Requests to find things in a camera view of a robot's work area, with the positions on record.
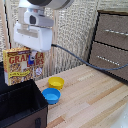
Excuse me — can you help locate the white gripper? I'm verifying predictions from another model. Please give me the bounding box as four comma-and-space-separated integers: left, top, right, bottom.
12, 21, 53, 66

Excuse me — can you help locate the red patterned box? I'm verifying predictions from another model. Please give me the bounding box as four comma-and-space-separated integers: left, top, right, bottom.
2, 47, 46, 87

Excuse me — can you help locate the yellow plastic bowl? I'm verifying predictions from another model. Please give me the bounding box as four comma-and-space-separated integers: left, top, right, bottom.
47, 76, 66, 91

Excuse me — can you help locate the blue plastic bowl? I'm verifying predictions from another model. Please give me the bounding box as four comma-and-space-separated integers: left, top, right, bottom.
41, 87, 62, 105

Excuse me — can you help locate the woven beige screen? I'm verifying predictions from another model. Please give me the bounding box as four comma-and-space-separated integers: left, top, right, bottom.
4, 0, 128, 78

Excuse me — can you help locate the black fabric case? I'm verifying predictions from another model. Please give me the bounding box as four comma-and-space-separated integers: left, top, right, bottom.
0, 61, 50, 128

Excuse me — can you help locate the brown wooden dresser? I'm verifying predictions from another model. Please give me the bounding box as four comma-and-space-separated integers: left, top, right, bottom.
87, 9, 128, 83

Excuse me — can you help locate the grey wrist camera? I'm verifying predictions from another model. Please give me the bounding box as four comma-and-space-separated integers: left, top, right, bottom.
23, 7, 55, 29

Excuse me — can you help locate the black cable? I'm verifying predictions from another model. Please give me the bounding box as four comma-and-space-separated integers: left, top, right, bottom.
50, 43, 128, 72

